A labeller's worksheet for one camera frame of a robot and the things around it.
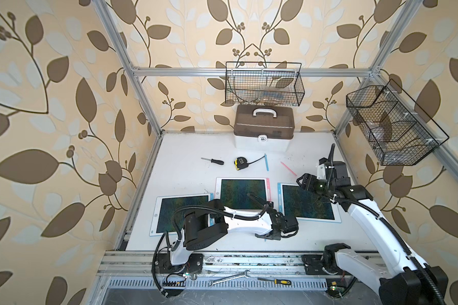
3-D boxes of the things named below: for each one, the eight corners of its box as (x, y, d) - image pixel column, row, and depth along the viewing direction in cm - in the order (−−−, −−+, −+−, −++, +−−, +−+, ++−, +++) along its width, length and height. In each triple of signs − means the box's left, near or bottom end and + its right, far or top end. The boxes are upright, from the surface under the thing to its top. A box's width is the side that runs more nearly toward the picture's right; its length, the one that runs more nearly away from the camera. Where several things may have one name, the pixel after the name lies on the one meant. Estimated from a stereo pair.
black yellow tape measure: (236, 170, 104) (236, 168, 102) (232, 161, 108) (232, 158, 106) (248, 167, 106) (248, 164, 103) (244, 158, 110) (244, 155, 108)
